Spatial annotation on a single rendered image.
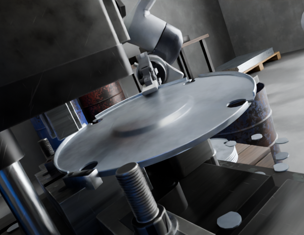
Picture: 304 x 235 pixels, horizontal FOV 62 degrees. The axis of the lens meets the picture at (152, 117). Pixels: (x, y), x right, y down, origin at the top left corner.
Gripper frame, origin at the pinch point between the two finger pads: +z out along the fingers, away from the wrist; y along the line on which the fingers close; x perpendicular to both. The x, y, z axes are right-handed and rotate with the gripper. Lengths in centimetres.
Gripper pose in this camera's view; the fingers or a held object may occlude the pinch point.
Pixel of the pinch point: (151, 90)
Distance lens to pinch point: 50.2
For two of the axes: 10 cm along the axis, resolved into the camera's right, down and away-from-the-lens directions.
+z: 0.0, 3.4, -9.4
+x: 9.3, -3.4, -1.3
